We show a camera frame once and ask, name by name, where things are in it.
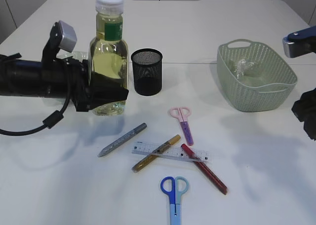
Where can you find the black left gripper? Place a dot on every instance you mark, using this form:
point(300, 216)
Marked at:
point(101, 90)

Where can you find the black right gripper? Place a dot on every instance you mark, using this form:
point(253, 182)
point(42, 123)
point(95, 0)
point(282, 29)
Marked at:
point(305, 111)

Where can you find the yellow tea bottle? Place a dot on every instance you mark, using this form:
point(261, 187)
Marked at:
point(108, 52)

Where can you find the clear plastic sheet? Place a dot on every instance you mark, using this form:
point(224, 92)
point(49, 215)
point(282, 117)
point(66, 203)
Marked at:
point(244, 68)

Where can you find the pink purple scissors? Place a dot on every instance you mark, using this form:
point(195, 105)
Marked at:
point(182, 114)

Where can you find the blue scissors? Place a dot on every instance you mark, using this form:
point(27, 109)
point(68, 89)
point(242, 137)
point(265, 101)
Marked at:
point(174, 196)

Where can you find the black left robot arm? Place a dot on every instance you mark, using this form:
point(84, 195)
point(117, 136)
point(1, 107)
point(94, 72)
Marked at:
point(59, 78)

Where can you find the pale green wavy plate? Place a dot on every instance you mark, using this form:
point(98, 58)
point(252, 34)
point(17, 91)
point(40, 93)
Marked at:
point(77, 55)

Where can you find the black mesh pen holder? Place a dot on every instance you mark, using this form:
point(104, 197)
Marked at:
point(147, 71)

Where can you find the green plastic woven basket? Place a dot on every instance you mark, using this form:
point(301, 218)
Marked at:
point(255, 94)

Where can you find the silver glitter pen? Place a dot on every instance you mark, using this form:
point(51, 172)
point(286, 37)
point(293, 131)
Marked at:
point(120, 141)

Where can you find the gold glitter pen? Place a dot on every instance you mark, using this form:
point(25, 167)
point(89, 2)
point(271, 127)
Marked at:
point(154, 154)

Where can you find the clear plastic ruler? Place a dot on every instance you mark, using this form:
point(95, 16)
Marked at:
point(174, 152)

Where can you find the red glitter pen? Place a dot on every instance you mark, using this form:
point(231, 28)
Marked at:
point(205, 170)

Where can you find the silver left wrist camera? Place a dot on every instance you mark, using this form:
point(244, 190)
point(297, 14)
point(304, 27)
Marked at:
point(68, 37)

